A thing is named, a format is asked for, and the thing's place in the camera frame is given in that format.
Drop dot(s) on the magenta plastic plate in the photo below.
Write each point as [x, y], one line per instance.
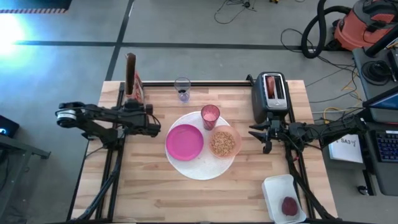
[185, 143]

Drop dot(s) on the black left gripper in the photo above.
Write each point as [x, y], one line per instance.
[140, 123]

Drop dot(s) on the black slanted bar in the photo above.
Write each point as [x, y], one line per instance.
[381, 43]

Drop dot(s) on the orange cereal bag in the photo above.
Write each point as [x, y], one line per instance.
[130, 74]

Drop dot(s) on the brown bagel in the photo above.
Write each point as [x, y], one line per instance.
[270, 85]

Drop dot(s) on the dark grey toaster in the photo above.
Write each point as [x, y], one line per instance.
[264, 109]

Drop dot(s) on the pale pink plastic bowl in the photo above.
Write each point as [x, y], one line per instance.
[237, 137]

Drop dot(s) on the orange shop vacuum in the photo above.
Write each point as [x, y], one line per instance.
[357, 28]

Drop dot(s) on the white paper sheet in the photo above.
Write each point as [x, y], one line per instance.
[345, 152]

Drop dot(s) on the white plastic container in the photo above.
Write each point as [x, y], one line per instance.
[276, 189]

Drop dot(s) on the grey desk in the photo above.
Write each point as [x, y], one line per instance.
[382, 183]

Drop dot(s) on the grey metal stand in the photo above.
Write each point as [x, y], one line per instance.
[18, 148]

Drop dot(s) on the white round woven placemat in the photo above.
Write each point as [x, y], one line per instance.
[205, 168]

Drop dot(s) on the black aluminium table frame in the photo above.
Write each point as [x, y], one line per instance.
[217, 83]

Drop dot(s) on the golden cereal pieces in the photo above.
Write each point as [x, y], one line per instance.
[222, 144]

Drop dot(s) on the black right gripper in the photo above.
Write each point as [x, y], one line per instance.
[280, 132]

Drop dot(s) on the black device blue light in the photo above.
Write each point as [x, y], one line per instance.
[9, 127]

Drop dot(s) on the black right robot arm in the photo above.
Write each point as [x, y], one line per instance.
[335, 129]

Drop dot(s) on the clear glass tumbler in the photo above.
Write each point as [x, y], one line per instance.
[183, 97]

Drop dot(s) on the dark red plum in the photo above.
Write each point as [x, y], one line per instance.
[289, 206]

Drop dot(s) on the black backlit keyboard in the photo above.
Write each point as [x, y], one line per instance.
[388, 146]

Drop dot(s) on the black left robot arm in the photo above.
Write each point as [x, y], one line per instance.
[93, 113]

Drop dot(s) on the black mat hazard stripe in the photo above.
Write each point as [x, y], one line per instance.
[31, 3]

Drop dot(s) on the red faceted plastic tumbler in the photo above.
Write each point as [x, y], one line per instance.
[210, 118]

